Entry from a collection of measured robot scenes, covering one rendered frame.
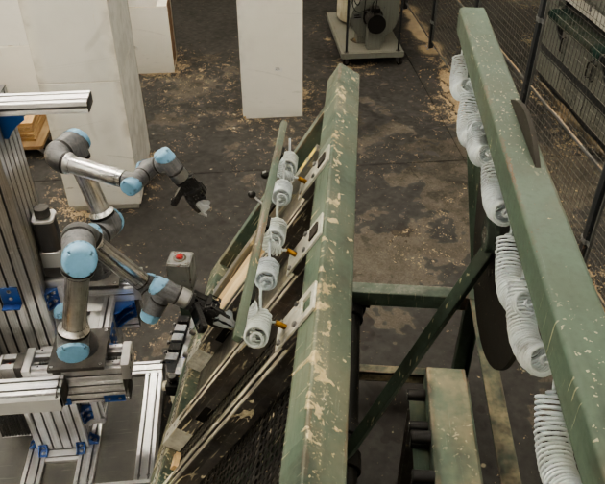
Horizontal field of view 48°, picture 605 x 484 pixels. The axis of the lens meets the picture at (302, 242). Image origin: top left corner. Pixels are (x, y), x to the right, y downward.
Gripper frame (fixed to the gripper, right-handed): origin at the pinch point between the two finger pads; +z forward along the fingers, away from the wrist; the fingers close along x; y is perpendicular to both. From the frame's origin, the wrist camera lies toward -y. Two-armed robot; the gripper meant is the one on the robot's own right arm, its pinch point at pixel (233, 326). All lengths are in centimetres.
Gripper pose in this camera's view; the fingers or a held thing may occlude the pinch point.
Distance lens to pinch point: 266.8
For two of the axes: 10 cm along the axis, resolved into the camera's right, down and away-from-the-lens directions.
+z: 8.6, 4.5, 2.5
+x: -5.1, 6.6, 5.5
